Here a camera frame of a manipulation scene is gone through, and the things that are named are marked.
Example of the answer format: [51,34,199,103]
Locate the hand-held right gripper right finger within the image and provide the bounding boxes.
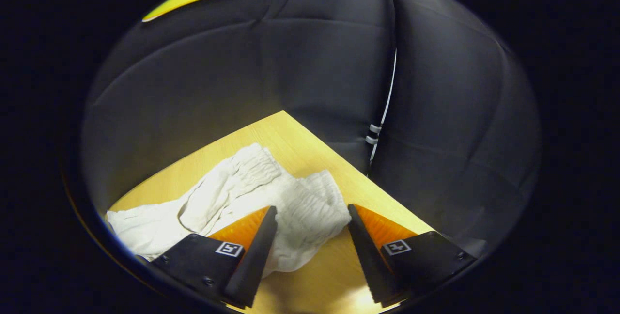
[347,203,479,307]

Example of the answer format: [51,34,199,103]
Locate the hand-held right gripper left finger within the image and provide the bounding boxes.
[149,205,279,309]

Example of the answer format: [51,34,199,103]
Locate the white jeans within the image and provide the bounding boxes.
[106,142,352,273]

